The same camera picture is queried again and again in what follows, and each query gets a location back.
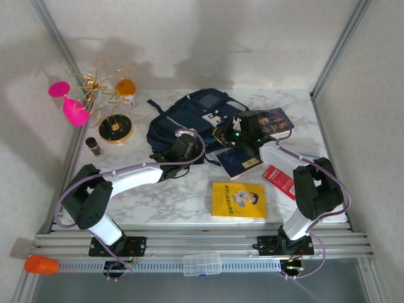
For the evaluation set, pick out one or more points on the dark blue book yellow label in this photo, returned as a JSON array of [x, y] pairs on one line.
[[240, 165]]

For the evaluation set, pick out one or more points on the purple illustrated book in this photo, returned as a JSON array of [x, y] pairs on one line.
[[277, 121]]

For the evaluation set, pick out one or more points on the navy blue backpack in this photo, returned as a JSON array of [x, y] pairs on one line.
[[183, 116]]

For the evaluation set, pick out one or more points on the yellow cartoon cover book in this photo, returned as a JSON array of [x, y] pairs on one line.
[[240, 200]]

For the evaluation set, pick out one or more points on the red flat pack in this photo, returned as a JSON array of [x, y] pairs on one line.
[[281, 181]]

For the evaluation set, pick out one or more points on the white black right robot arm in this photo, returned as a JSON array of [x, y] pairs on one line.
[[277, 156]]

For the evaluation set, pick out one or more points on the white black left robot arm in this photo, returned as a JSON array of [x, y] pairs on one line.
[[132, 180]]

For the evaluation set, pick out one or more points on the orange plastic wine glass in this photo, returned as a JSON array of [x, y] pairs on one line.
[[125, 87]]

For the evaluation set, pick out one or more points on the small dark bottle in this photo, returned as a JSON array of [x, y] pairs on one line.
[[94, 146]]

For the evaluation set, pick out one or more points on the clear plastic organizer box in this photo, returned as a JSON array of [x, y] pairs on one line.
[[202, 265]]

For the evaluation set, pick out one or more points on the pink plastic wine glass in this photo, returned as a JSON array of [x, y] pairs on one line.
[[74, 110]]

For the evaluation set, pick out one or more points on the orange plastic cup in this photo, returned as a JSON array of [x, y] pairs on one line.
[[41, 265]]

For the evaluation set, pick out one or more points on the aluminium rail frame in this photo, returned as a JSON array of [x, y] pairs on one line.
[[202, 241]]

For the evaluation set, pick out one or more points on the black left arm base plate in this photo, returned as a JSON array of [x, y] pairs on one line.
[[135, 244]]

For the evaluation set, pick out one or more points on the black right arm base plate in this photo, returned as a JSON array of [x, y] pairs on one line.
[[268, 246]]

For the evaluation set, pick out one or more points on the aluminium frame post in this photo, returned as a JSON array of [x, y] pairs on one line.
[[341, 47], [50, 25]]

